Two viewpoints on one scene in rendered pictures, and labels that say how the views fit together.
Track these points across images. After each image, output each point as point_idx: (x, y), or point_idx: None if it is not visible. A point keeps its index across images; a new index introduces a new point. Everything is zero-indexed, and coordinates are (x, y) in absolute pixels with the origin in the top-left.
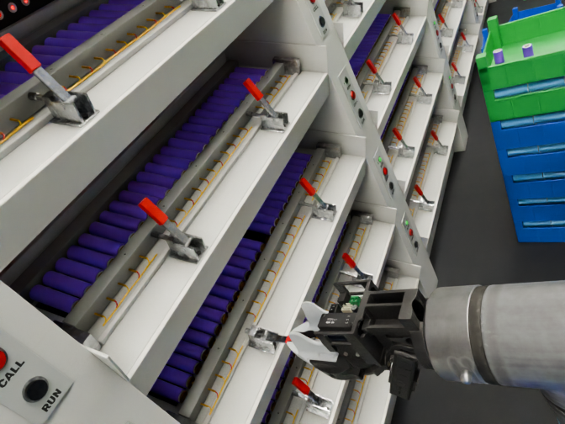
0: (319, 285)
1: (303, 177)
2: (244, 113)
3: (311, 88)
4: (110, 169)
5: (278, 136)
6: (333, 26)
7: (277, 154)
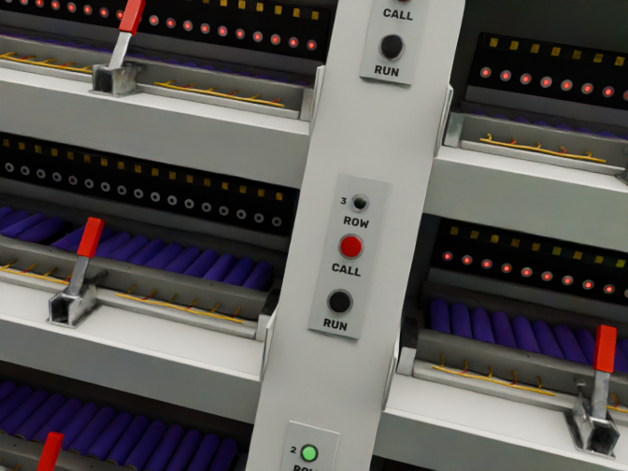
0: (43, 437)
1: (174, 274)
2: (135, 62)
3: (241, 120)
4: (37, 19)
5: (79, 90)
6: (438, 92)
7: (34, 92)
